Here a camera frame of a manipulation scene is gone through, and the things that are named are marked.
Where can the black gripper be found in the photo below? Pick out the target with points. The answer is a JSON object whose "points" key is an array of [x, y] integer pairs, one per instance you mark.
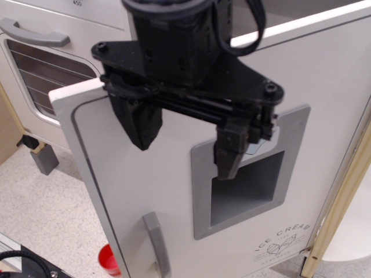
{"points": [[183, 60]]}

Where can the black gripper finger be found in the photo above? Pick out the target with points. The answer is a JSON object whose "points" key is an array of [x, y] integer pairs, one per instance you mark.
{"points": [[230, 147]]}

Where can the white toy fridge door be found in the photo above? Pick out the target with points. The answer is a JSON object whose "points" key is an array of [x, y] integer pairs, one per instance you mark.
{"points": [[163, 210]]}

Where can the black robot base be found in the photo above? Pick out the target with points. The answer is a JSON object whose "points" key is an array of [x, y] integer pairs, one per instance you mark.
{"points": [[29, 264]]}

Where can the grey ice dispenser panel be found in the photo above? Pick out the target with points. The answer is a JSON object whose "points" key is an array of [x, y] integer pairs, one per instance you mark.
{"points": [[260, 184]]}

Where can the grey oven leg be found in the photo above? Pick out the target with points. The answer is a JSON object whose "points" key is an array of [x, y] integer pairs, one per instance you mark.
{"points": [[46, 160]]}

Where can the white toy oven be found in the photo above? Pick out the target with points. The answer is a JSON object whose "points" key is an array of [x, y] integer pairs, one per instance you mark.
{"points": [[29, 72]]}

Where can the red plastic cup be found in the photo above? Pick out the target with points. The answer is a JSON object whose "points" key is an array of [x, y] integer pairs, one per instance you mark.
{"points": [[107, 261]]}

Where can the grey fridge door handle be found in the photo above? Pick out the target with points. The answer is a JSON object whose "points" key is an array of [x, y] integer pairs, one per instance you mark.
{"points": [[156, 236]]}

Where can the wooden fridge side frame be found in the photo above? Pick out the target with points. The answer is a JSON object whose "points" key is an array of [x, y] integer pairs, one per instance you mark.
{"points": [[352, 179]]}

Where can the grey oven handle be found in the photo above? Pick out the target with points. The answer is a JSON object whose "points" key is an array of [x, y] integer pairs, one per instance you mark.
{"points": [[11, 28]]}

